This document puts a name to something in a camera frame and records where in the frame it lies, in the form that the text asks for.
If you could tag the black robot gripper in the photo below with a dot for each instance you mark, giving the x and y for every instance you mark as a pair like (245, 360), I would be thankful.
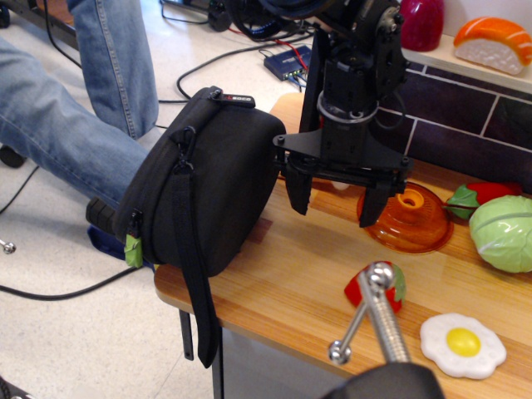
(343, 152)

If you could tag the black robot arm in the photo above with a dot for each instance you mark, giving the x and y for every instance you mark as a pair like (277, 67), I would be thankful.
(357, 60)

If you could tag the black zipper case bag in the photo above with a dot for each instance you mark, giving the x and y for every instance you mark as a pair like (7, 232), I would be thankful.
(215, 164)

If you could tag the toy red strawberry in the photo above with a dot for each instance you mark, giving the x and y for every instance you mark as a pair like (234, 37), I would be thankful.
(395, 294)

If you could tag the toy red radish leaves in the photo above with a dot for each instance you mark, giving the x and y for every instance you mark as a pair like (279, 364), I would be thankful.
(469, 197)

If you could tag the green toy cabbage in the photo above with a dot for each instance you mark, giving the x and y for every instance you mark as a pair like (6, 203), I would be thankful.
(501, 232)

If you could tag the magenta vase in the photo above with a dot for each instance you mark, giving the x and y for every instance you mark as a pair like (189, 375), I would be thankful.
(423, 24)

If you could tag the toy fried egg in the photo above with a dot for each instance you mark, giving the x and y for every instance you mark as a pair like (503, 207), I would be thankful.
(461, 346)

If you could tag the black clamp body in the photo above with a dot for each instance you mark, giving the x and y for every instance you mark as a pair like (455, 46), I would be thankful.
(392, 380)

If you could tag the green tape piece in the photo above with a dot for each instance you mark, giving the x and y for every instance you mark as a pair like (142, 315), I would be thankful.
(133, 251)

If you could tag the black metal table leg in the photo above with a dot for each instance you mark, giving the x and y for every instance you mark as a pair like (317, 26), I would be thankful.
(187, 336)

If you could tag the toy salmon sushi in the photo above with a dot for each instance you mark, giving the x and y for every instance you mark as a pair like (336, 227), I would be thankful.
(496, 43)

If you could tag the blue foot pedal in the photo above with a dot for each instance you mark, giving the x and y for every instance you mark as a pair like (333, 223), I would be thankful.
(106, 243)

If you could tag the person leg blue jeans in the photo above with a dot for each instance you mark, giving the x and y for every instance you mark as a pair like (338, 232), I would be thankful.
(40, 120)

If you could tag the metal clamp screw handle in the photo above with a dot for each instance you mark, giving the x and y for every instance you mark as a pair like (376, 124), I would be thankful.
(371, 285)

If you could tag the blue network switch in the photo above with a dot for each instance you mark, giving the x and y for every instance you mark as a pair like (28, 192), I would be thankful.
(288, 64)

